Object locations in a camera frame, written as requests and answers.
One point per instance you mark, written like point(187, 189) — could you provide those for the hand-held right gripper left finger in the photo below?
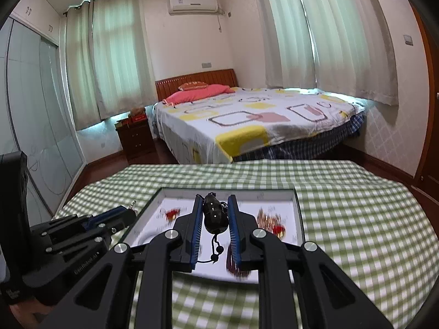
point(196, 233)

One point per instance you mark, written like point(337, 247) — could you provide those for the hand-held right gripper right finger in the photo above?
point(234, 233)

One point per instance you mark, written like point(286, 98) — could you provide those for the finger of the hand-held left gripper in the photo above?
point(120, 221)
point(103, 214)

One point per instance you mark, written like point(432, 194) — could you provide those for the crystal brooch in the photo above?
point(132, 205)

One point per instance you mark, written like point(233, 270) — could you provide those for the large red knot gold charm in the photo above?
point(171, 214)

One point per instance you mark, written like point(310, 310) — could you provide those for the green cardboard tray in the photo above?
point(171, 198)

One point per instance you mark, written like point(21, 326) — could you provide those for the dark wooden nightstand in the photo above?
point(135, 142)

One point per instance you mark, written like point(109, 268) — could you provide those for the red gift boxes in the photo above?
point(133, 120)

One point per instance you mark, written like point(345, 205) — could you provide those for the brown plush toy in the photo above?
point(138, 111)

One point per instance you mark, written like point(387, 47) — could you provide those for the green checkered tablecloth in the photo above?
point(343, 229)

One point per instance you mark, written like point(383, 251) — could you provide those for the bed with patterned cover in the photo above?
point(257, 120)

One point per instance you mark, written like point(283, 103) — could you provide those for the blue plaid bed sheet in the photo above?
point(308, 144)

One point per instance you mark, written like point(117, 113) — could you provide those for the sliding glass door wardrobe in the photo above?
point(41, 109)

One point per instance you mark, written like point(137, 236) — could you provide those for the pink pillow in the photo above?
point(199, 94)

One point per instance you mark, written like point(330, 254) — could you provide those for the narrow white window curtain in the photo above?
point(80, 68)
point(288, 31)

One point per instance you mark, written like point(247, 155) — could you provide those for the orange embroidered pillow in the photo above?
point(192, 85)

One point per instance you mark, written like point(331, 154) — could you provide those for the wooden bed headboard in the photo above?
point(205, 77)

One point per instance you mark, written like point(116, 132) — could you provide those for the wide white window curtain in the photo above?
point(123, 54)
point(349, 34)

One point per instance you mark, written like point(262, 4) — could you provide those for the white overhead cabinet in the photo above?
point(37, 17)

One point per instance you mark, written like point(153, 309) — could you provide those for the white air conditioner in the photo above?
point(193, 5)

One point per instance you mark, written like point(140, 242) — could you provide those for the wall light switch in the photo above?
point(407, 39)

